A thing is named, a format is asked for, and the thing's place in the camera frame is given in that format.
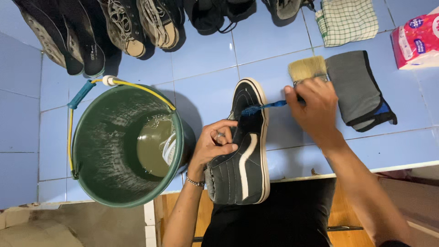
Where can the dirty black sneaker grey laces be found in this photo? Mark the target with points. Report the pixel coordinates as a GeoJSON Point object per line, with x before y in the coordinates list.
{"type": "Point", "coordinates": [127, 27]}

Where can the black shoe with grey lining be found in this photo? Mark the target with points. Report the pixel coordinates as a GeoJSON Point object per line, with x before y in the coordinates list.
{"type": "Point", "coordinates": [288, 8]}

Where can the black high-top sneaker white stripe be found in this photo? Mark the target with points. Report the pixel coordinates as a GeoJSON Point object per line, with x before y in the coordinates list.
{"type": "Point", "coordinates": [247, 161]}

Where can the person's right hand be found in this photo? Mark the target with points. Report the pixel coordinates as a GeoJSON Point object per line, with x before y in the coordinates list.
{"type": "Point", "coordinates": [317, 109]}

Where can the blue toothbrush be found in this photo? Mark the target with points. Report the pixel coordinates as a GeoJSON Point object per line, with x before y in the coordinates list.
{"type": "Point", "coordinates": [264, 106]}

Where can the black shoe with black laces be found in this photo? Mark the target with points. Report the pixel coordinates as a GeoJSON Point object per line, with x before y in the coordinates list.
{"type": "Point", "coordinates": [219, 13]}

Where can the person's left hand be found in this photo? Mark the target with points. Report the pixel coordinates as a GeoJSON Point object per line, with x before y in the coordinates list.
{"type": "Point", "coordinates": [205, 145]}

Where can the green checked white cloth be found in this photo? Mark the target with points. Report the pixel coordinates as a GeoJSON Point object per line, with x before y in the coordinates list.
{"type": "Point", "coordinates": [346, 22]}

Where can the pink tissue packet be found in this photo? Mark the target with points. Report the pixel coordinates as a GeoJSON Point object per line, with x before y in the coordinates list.
{"type": "Point", "coordinates": [416, 43]}

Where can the wide bristle paint brush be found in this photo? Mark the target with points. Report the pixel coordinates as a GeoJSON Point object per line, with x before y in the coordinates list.
{"type": "Point", "coordinates": [307, 68]}

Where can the grey cloth with black trim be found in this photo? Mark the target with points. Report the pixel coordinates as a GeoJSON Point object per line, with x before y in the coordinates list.
{"type": "Point", "coordinates": [356, 89]}

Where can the person's black clothing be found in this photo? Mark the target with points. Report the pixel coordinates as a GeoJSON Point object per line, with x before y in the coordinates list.
{"type": "Point", "coordinates": [274, 219]}

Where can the dirty black sneaker white laces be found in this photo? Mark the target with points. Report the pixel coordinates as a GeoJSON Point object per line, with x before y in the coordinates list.
{"type": "Point", "coordinates": [161, 24]}

